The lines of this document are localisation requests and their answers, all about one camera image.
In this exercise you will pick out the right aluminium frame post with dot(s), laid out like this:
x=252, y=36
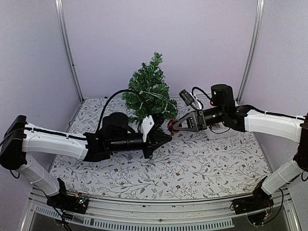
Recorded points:
x=252, y=49

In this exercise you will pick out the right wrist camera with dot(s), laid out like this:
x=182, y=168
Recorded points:
x=186, y=97

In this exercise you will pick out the white plastic basket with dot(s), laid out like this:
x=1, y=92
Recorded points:
x=215, y=129

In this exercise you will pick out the red ball ornament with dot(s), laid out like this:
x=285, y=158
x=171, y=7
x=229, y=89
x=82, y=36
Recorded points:
x=170, y=127

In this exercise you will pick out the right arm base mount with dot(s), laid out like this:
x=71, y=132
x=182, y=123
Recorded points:
x=258, y=209

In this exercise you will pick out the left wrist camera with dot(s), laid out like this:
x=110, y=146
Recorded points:
x=158, y=121

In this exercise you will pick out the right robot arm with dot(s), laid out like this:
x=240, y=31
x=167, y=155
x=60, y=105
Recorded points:
x=247, y=118

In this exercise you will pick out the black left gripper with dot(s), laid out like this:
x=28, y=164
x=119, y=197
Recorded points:
x=155, y=139

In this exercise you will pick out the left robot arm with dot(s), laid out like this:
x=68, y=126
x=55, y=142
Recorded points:
x=113, y=135

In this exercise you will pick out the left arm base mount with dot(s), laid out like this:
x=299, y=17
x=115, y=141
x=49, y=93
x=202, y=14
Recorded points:
x=77, y=203

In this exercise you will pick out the front aluminium rail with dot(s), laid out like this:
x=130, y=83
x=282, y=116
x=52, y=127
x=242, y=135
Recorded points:
x=119, y=214

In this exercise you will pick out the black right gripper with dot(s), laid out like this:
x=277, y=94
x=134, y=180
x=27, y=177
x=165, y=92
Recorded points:
x=196, y=121

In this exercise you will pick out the small green christmas tree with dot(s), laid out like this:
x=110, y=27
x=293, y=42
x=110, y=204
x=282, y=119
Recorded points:
x=148, y=93

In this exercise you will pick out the left aluminium frame post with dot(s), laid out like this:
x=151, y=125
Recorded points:
x=67, y=49

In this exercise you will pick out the aluminium frame post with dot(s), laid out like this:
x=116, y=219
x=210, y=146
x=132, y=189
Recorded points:
x=252, y=49
x=67, y=49

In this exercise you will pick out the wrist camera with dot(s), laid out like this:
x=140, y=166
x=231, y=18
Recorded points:
x=158, y=121
x=186, y=97

